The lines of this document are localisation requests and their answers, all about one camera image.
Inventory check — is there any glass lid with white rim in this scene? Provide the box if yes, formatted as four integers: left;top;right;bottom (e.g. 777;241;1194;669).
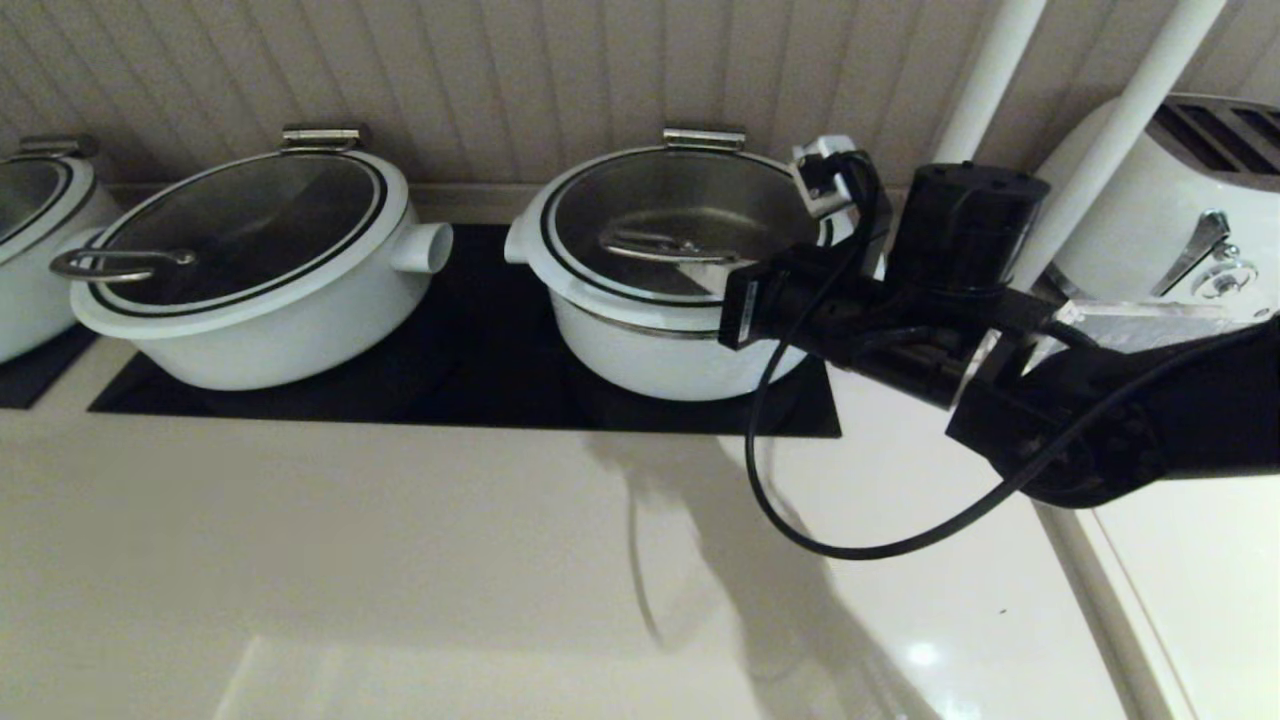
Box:
0;155;99;269
50;150;413;342
522;146;851;311

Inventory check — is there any white round cooking pot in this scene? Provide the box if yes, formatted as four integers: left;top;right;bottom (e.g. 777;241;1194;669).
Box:
0;185;126;366
505;215;831;403
128;222;456;393

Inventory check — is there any metal lid handle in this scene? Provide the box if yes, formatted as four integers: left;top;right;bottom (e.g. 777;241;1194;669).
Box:
662;128;746;156
283;125;366;155
20;137;101;161

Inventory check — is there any black glass induction cooktop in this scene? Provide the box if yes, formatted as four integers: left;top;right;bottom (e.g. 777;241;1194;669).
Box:
0;325;101;411
88;225;841;439

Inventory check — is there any white round pole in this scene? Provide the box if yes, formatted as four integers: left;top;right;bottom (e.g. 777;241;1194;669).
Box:
1010;0;1226;291
930;0;1046;166

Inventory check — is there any white toaster with chrome lever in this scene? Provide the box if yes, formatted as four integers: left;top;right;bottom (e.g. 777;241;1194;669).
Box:
1030;95;1280;321

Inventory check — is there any clear acrylic sign block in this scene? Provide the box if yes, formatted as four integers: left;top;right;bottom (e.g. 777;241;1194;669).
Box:
1040;300;1231;356

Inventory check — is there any black camera cable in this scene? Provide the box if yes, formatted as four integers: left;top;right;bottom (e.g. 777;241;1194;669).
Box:
745;150;1280;561

